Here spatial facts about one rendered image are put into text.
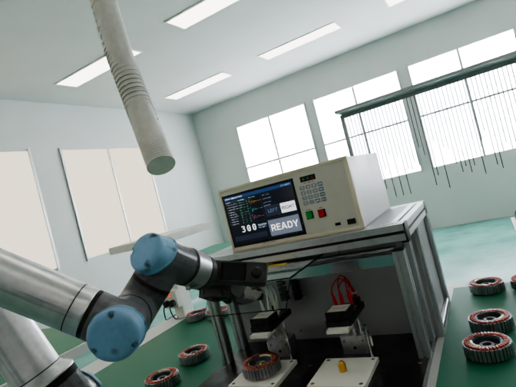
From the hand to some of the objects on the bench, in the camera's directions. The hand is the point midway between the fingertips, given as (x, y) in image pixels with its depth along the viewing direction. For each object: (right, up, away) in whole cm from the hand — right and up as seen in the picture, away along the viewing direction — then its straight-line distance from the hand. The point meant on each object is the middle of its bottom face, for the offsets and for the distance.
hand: (260, 290), depth 98 cm
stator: (+1, -28, +21) cm, 35 cm away
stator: (-31, -40, +38) cm, 63 cm away
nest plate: (+1, -29, +21) cm, 36 cm away
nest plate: (+22, -24, +9) cm, 34 cm away
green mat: (-32, -40, +66) cm, 84 cm away
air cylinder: (+28, -22, +22) cm, 42 cm away
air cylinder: (+8, -28, +34) cm, 44 cm away
